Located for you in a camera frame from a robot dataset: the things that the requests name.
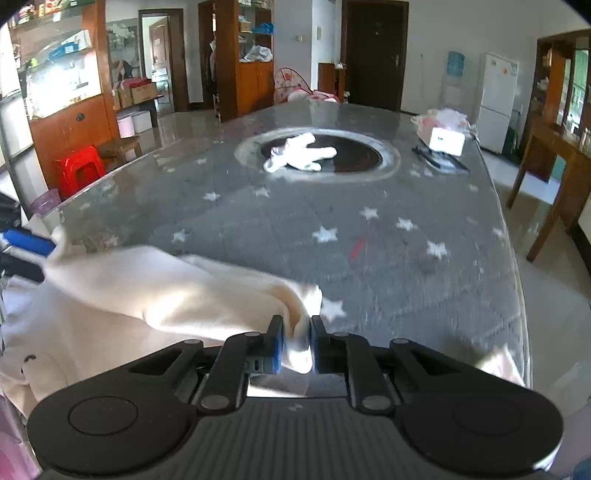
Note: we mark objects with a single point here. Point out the wooden side table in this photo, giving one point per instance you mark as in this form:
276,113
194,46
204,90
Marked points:
568,157

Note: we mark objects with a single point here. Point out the purple plastic bin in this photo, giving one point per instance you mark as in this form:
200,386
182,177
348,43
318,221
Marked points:
45,202

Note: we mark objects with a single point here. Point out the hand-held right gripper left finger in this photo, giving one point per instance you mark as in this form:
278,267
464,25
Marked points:
275,346

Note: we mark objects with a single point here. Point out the white pink storage bin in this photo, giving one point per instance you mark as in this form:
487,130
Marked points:
125,127

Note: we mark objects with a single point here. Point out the red cloth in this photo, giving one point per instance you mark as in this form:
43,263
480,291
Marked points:
136,84

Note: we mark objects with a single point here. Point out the grey star-print table cover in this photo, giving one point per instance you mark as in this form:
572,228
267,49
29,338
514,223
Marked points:
295,230

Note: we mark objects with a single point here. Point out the black flat object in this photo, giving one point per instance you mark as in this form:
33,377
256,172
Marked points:
443,162

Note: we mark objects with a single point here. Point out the brown wooden interior door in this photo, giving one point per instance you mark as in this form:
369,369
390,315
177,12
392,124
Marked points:
178,60

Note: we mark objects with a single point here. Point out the large cardboard box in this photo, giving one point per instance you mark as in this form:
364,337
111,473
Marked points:
145,93

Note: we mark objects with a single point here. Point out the dark entrance door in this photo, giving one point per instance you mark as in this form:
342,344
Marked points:
374,55

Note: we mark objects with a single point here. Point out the pink baby rocker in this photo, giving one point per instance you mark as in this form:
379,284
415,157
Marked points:
295,90

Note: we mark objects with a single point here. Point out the wooden bookcase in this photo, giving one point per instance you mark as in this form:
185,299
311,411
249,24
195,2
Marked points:
251,87

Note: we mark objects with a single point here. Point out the person's pink clothing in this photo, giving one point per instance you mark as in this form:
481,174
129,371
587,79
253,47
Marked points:
14,454

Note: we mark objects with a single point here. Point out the white refrigerator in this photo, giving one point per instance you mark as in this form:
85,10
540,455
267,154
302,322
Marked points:
496,101

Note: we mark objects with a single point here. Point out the blue and white box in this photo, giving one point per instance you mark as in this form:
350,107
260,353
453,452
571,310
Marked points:
69,46

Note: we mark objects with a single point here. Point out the small cardboard box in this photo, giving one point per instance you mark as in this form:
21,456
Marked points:
124,98

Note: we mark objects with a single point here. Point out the red plastic stool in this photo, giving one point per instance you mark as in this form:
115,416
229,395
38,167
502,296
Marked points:
81,159

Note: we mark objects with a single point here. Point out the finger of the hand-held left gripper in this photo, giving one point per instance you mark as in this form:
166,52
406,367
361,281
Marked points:
25,242
18,270

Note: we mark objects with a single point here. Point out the white plastic bag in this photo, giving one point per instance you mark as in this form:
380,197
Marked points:
257,54

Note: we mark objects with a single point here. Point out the blue plastic bag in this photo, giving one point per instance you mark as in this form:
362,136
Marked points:
263,28

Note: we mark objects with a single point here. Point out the small wooden stool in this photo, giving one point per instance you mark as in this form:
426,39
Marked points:
122,146

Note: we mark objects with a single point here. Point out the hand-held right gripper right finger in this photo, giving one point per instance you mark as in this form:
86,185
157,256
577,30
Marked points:
316,346

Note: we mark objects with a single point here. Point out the white garment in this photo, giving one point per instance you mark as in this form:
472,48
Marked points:
152,295

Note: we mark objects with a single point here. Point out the white tissue box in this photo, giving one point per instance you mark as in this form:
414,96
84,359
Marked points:
447,142

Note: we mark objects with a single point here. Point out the round black hotplate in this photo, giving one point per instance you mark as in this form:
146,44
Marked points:
355,154

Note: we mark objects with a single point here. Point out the water dispenser with blue bottle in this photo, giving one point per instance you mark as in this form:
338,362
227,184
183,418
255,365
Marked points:
455,69

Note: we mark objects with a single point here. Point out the small wooden cabinet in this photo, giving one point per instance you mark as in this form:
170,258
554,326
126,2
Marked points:
330,81

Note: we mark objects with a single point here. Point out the wooden display cabinet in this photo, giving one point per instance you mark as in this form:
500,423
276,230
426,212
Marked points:
74,129

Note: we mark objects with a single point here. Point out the wooden glass-front cabinet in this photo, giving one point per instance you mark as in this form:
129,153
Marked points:
556,74

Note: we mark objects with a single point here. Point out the pink plastic bag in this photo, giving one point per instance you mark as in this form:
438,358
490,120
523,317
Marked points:
438,119

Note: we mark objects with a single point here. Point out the wall painting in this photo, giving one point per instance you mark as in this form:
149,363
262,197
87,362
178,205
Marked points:
122,46

